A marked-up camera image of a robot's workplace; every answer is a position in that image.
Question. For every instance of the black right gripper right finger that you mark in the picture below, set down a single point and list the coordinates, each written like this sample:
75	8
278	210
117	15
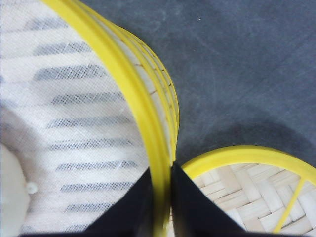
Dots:
193	214

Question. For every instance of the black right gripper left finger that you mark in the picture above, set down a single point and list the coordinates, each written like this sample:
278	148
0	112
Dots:
131	216

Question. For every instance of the woven bamboo steamer lid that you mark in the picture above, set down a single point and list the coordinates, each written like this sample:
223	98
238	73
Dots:
262	189

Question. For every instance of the single-bun bamboo steamer basket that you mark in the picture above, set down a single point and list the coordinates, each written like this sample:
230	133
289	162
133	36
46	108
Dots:
147	87

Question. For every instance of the white bun in single basket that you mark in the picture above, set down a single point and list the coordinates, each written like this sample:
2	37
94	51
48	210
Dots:
14	195

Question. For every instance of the white mesh steamer liner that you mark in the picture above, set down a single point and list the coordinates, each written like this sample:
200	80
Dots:
65	122

